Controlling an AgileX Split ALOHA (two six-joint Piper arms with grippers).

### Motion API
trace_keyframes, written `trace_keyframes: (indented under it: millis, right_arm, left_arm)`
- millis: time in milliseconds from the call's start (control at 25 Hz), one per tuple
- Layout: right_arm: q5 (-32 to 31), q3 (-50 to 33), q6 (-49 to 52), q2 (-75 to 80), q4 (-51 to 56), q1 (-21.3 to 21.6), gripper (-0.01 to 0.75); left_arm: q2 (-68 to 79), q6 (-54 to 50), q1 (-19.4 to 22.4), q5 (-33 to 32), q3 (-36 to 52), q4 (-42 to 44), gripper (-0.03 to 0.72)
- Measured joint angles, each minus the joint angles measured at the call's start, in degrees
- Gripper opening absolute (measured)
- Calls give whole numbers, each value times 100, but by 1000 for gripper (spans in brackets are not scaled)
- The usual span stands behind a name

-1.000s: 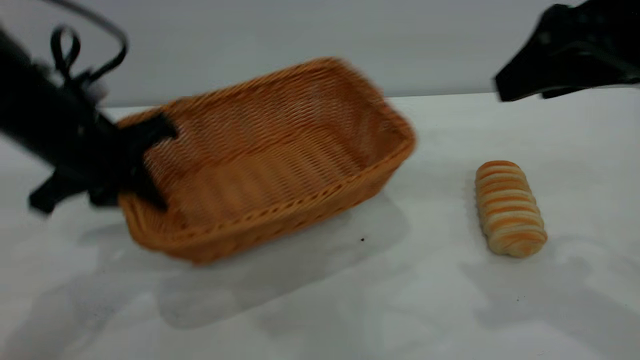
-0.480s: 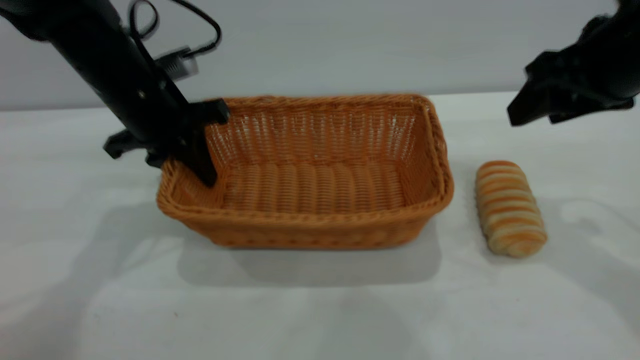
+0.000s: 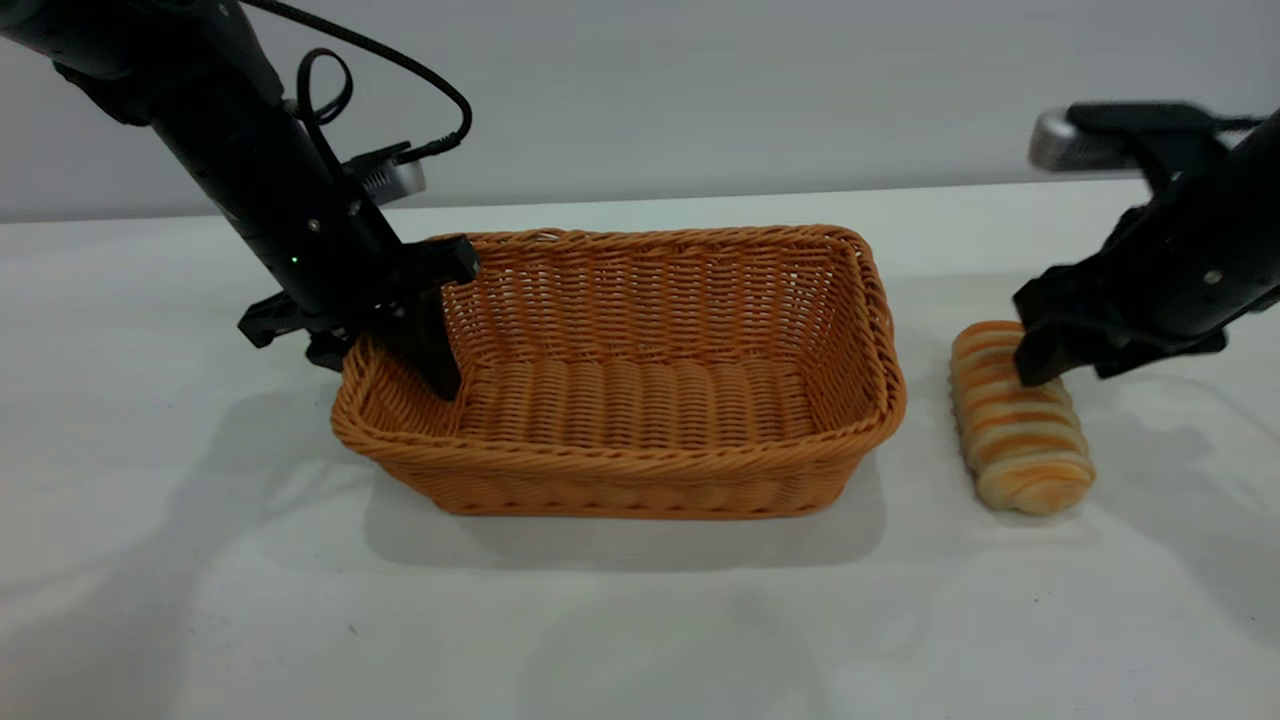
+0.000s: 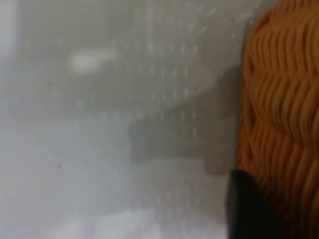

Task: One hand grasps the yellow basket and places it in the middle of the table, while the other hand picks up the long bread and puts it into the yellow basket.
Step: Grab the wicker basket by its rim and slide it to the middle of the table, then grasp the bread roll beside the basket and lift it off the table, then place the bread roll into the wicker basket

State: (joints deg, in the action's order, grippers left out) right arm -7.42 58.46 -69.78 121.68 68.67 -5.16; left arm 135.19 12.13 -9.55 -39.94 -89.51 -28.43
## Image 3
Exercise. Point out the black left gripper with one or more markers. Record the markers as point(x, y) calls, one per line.
point(320, 250)

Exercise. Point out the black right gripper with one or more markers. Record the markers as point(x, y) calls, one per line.
point(1160, 280)

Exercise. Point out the orange woven wicker basket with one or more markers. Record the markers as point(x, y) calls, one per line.
point(640, 400)

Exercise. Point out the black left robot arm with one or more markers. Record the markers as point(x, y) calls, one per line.
point(170, 80)

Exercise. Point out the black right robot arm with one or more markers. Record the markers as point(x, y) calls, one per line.
point(1262, 170)

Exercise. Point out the striped bread roll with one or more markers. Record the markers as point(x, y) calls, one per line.
point(1020, 440)

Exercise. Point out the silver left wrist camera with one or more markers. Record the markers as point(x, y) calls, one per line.
point(388, 176)

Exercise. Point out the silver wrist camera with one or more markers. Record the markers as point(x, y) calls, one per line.
point(1090, 140)
point(388, 176)

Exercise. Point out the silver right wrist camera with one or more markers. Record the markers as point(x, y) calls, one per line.
point(1090, 140)

